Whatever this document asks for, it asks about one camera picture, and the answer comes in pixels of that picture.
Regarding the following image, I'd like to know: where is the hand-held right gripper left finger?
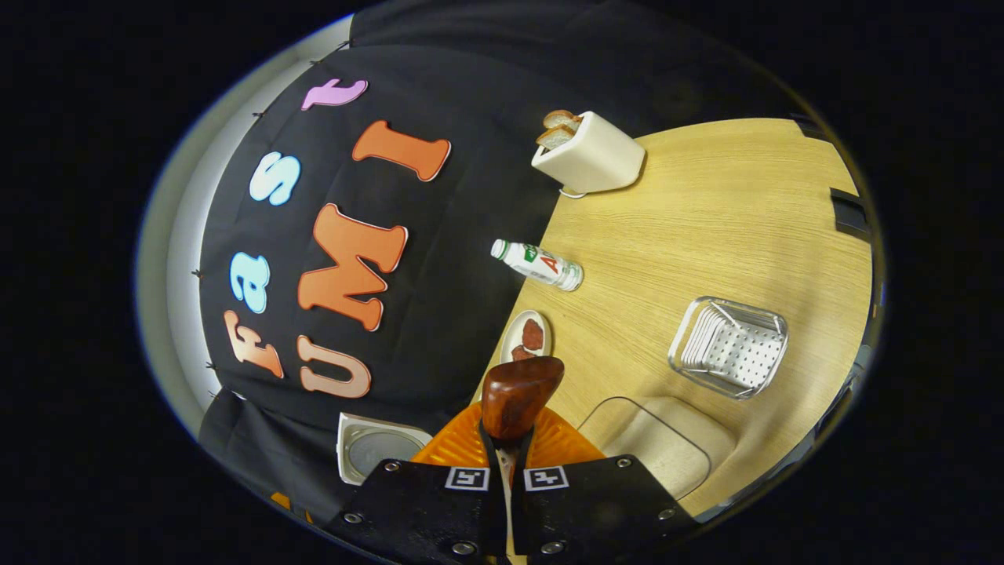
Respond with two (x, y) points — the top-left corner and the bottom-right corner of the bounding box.
(326, 400), (509, 561)

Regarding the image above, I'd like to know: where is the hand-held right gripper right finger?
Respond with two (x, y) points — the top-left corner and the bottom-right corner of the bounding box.
(514, 408), (696, 563)

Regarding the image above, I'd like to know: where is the brown wooden spoon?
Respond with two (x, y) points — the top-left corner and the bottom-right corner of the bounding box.
(481, 356), (566, 563)

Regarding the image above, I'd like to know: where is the clear rice container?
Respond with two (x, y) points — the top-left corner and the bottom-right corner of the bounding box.
(578, 395), (739, 501)

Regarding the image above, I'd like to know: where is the white rice cooker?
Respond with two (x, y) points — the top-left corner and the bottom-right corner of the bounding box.
(337, 413), (435, 487)

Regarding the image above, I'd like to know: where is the perforated metal chopstick holder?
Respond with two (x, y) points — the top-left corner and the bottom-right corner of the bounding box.
(668, 296), (789, 401)

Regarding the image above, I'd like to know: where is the cream round plate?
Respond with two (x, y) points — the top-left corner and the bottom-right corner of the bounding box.
(500, 310), (553, 364)

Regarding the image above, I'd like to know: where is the white drink bottle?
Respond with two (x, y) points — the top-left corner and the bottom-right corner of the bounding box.
(491, 239), (585, 293)

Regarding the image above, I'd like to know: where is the white toaster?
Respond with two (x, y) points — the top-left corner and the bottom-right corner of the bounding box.
(531, 111), (647, 195)

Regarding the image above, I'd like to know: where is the black table clamp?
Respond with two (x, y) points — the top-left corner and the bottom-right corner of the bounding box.
(830, 188), (874, 237)

